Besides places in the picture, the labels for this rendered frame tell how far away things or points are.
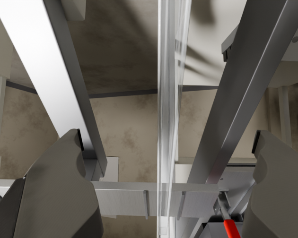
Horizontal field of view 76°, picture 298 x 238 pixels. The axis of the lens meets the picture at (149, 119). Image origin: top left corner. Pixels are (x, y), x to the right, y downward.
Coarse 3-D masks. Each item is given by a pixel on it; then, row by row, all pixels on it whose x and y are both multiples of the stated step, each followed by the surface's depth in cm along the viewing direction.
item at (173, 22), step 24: (168, 0) 8; (168, 24) 8; (168, 48) 9; (168, 72) 10; (168, 96) 11; (168, 120) 12; (168, 144) 14; (168, 168) 16; (168, 192) 19; (168, 216) 23
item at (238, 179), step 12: (228, 168) 30; (240, 168) 31; (252, 168) 31; (228, 180) 32; (240, 180) 32; (252, 180) 32; (228, 192) 34; (240, 192) 34; (240, 204) 37; (216, 216) 40
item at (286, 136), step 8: (280, 88) 103; (280, 96) 102; (280, 104) 102; (288, 104) 101; (280, 112) 102; (288, 112) 100; (280, 120) 102; (288, 120) 100; (288, 128) 99; (288, 136) 98; (176, 144) 67; (288, 144) 98; (176, 152) 67; (176, 160) 66; (184, 160) 79; (192, 160) 80; (232, 160) 82; (240, 160) 83; (248, 160) 83; (256, 160) 84; (176, 168) 65; (184, 168) 65; (176, 176) 65; (184, 176) 65
